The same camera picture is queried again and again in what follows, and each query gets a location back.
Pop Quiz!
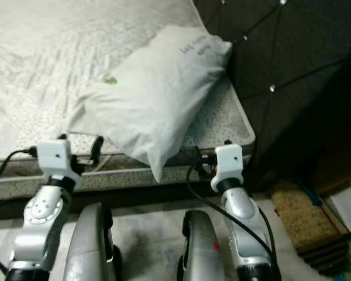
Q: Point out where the white tree print pillow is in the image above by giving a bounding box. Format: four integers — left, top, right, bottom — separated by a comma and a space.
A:
67, 25, 233, 183

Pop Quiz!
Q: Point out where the white quilted mattress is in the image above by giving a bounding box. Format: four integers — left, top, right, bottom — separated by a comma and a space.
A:
0, 0, 257, 201

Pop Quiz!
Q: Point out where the silver left robot leg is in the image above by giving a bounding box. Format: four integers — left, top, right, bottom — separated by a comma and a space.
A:
61, 203, 121, 281

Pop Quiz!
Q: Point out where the silver robot leg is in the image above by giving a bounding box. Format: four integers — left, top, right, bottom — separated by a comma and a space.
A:
177, 210, 230, 281
61, 203, 121, 281

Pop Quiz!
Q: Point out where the silver right robot leg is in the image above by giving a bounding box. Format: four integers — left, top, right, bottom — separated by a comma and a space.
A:
177, 210, 230, 281

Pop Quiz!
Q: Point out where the dark tufted headboard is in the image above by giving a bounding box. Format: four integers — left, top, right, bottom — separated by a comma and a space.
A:
193, 0, 351, 195

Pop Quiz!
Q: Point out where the small blue object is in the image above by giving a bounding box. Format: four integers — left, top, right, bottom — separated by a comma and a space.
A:
301, 184, 326, 207

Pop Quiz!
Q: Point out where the brown coir mat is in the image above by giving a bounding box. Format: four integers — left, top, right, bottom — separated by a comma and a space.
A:
269, 180, 351, 276

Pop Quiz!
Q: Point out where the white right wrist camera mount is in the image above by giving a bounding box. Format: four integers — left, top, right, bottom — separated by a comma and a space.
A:
211, 143, 244, 193

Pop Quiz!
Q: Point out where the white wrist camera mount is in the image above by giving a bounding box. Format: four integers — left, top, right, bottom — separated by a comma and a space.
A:
211, 143, 244, 193
36, 139, 77, 191

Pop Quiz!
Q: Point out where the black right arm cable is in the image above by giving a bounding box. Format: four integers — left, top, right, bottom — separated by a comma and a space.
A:
184, 163, 278, 270

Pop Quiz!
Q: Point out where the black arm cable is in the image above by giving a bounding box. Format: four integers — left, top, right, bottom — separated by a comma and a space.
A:
0, 148, 38, 276
184, 163, 278, 270

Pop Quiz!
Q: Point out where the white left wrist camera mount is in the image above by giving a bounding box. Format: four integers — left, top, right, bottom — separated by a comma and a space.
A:
36, 139, 77, 191

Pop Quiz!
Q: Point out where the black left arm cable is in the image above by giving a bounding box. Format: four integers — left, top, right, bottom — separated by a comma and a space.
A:
0, 148, 38, 276

